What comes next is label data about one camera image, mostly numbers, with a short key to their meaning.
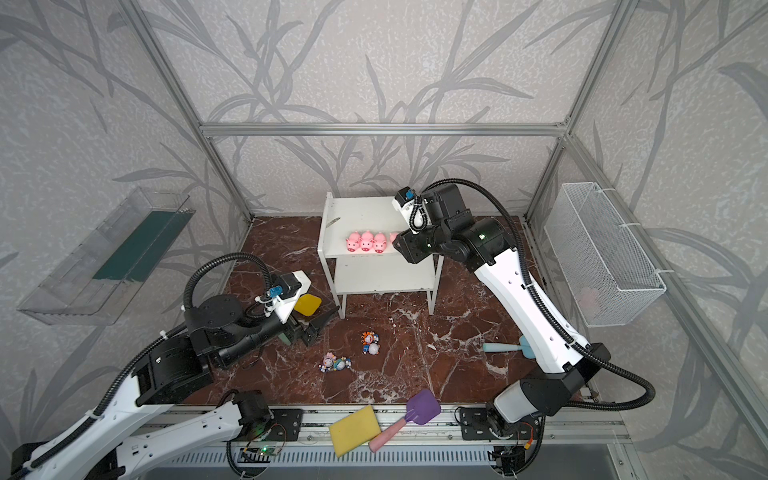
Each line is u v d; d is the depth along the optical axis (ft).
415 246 1.93
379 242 2.20
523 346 2.84
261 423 2.12
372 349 2.77
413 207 1.87
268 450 2.32
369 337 2.84
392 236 2.24
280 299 1.51
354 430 2.40
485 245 1.45
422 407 2.49
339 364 2.70
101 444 1.33
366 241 2.20
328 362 2.70
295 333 1.63
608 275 1.99
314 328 1.68
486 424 2.19
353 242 2.19
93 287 2.08
